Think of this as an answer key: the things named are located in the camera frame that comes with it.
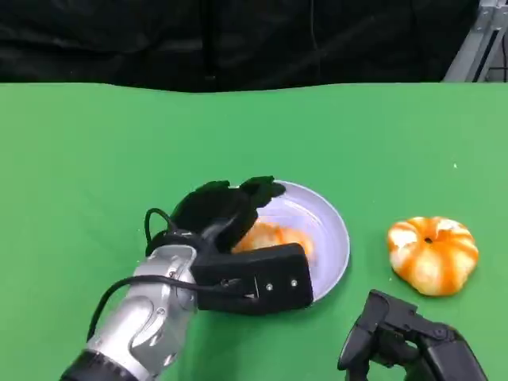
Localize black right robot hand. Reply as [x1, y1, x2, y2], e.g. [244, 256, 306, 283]
[337, 289, 490, 381]

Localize long black robot cable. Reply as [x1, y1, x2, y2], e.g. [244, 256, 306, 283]
[86, 275, 249, 343]

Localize oblong orange white bread roll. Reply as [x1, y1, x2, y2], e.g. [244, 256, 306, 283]
[232, 222, 314, 267]

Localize aluminium frame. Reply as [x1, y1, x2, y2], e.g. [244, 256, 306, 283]
[442, 0, 508, 83]

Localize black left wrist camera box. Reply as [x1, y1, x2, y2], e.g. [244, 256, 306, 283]
[190, 242, 315, 317]

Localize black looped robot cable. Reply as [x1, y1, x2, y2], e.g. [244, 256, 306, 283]
[144, 208, 180, 257]

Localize pumpkin-shaped orange white bread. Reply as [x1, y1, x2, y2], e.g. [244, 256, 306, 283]
[387, 216, 480, 298]

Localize lilac plate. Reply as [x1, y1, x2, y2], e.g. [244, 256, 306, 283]
[233, 180, 352, 306]

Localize black curtain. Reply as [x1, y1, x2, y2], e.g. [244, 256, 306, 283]
[0, 0, 483, 94]

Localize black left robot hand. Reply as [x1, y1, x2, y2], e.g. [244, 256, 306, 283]
[170, 174, 287, 256]

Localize green table cloth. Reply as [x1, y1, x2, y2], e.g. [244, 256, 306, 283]
[0, 81, 508, 381]

